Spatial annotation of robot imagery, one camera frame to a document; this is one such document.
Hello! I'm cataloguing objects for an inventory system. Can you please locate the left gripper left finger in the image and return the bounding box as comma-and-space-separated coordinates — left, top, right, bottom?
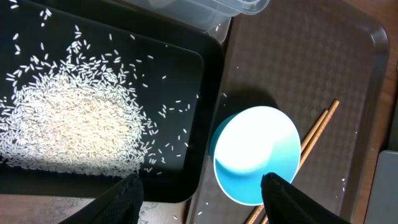
61, 174, 144, 224

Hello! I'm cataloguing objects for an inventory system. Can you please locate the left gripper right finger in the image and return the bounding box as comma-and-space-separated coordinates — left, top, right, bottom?
261, 172, 349, 224

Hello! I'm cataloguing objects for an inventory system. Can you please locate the wooden chopstick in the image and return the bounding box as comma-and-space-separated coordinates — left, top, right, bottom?
245, 110, 328, 224
262, 100, 340, 223

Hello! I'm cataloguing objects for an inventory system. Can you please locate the light blue small bowl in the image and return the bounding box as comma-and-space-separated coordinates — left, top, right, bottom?
209, 106, 301, 206

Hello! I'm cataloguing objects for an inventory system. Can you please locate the grey dishwasher rack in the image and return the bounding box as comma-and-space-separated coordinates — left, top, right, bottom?
363, 102, 398, 224

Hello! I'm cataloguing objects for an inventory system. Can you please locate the black waste tray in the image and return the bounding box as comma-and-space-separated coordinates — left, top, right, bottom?
1, 1, 224, 203

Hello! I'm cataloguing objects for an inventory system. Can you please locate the clear plastic waste bin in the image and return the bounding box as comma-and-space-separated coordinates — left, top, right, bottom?
124, 0, 269, 43

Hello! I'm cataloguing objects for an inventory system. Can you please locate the pile of white rice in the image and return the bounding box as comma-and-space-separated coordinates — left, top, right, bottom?
1, 58, 154, 177

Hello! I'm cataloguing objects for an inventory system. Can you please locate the brown serving tray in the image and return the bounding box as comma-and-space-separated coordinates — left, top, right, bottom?
186, 0, 390, 224

